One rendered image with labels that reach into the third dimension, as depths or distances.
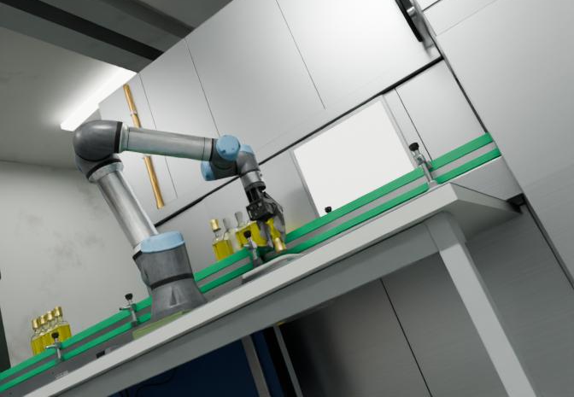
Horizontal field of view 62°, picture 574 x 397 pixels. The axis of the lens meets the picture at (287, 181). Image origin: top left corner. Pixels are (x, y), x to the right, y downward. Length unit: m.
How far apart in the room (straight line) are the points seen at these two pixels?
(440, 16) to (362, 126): 0.54
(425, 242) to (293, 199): 1.06
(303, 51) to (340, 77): 0.22
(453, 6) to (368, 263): 0.85
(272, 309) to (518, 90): 0.85
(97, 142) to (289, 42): 1.01
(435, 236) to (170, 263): 0.70
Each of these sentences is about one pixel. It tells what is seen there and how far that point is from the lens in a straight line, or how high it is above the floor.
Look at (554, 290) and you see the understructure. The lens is 1.72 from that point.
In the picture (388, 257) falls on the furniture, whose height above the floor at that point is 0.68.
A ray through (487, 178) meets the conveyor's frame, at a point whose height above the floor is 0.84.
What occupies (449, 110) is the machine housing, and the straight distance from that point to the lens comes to 1.80.
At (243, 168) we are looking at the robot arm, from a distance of 1.61.
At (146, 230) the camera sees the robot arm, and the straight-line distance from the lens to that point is 1.48.
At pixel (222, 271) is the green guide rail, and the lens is 1.75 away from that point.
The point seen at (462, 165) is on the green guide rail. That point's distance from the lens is 1.56.
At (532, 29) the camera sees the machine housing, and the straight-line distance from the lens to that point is 1.46.
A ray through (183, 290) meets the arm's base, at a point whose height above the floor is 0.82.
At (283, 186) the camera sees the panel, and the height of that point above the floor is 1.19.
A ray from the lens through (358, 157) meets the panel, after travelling 1.82.
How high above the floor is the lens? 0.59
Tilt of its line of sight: 18 degrees up
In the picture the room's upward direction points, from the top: 22 degrees counter-clockwise
